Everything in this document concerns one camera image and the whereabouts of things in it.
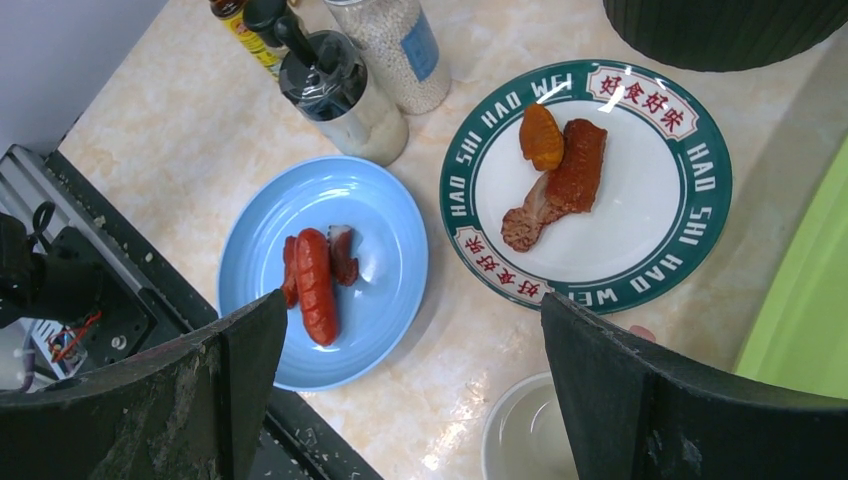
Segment small yellow label bottle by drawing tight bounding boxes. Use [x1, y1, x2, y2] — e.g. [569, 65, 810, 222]
[209, 0, 281, 81]

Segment black plastic trash bin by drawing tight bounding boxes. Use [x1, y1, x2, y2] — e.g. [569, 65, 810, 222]
[603, 0, 847, 72]

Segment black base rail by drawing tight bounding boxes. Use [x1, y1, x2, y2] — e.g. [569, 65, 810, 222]
[1, 146, 377, 479]

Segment pink cup white inside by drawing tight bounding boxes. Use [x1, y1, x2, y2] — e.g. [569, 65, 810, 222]
[481, 329, 592, 479]

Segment green plastic tray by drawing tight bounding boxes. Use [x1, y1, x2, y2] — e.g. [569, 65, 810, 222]
[734, 146, 847, 399]

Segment white plate green rim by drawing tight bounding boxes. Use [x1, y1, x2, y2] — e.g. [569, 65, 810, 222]
[439, 59, 733, 314]

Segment blue plastic plate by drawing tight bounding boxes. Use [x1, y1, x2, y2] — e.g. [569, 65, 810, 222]
[217, 156, 429, 391]

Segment black lid seasoning jar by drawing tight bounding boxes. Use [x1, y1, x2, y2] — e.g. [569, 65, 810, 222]
[273, 14, 409, 166]

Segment red sausage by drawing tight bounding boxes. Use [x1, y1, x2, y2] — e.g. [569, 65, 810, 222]
[282, 225, 359, 347]

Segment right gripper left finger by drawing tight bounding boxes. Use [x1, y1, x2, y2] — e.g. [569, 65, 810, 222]
[1, 291, 287, 479]

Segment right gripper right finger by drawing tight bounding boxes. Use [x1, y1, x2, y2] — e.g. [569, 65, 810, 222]
[541, 293, 847, 479]

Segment silver lid spice jar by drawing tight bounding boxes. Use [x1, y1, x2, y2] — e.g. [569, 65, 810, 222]
[326, 0, 451, 115]

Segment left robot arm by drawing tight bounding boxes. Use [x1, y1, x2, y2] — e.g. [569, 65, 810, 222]
[1, 201, 104, 328]

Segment roasted meat pieces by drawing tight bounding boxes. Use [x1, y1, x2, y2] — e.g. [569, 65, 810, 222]
[501, 103, 608, 253]

